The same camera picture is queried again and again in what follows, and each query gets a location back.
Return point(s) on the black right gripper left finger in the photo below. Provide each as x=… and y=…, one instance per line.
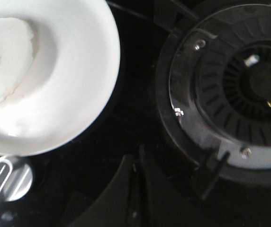
x=117, y=205

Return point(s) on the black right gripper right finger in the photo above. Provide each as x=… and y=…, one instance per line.
x=165, y=206

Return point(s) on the white plate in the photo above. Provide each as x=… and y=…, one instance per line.
x=74, y=72

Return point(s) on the fried egg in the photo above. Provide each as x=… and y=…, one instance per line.
x=16, y=54

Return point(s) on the black pan support right burner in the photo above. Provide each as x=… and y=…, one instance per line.
x=192, y=31

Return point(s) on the silver stove knob right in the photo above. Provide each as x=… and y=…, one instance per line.
x=16, y=177

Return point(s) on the black glass gas cooktop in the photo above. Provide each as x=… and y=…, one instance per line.
x=70, y=178

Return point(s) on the black burner head right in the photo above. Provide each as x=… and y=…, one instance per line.
x=233, y=89

